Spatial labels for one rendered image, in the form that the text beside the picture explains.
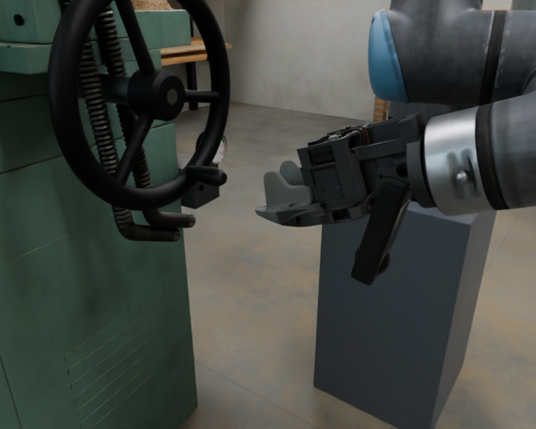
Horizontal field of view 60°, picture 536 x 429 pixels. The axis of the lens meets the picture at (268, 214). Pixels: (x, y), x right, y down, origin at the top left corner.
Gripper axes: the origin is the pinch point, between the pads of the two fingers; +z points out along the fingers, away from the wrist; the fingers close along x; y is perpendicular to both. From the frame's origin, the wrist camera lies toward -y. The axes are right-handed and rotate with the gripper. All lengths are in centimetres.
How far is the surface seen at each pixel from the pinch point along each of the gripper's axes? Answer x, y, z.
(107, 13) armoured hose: 0.6, 27.9, 13.0
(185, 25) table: -26.5, 29.1, 25.1
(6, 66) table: 11.1, 25.0, 20.4
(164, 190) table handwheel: 1.5, 5.7, 13.8
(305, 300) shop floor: -74, -54, 55
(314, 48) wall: -336, 40, 160
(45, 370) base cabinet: 13.4, -16.0, 41.2
